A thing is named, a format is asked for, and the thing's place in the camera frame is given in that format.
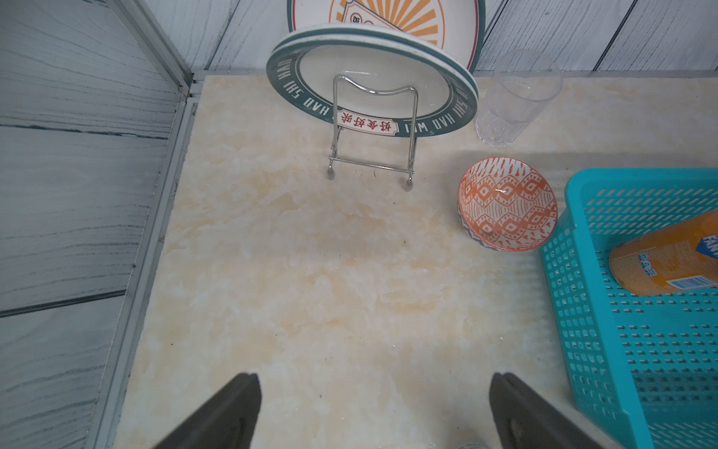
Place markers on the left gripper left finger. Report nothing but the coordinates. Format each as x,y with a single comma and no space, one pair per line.
227,420

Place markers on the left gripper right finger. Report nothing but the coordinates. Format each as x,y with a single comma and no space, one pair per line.
525,420

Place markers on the teal plastic basket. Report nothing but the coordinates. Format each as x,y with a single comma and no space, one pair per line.
643,369

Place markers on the orange Fanta can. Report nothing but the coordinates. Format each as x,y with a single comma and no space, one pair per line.
472,445

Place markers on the orange patterned bowl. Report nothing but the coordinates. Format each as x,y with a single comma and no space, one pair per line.
506,205

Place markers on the orange can back row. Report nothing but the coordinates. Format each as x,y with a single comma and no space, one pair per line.
675,259

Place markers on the clear glass cup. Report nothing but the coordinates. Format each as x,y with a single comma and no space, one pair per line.
523,85

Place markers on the green rimmed plate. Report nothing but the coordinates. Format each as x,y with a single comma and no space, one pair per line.
373,80

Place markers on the upright sunburst plate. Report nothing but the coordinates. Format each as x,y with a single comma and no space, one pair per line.
455,26

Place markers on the metal wire plate stand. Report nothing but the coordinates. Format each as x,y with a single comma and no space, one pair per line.
352,145

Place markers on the left aluminium frame post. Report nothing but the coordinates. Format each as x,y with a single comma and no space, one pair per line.
138,19

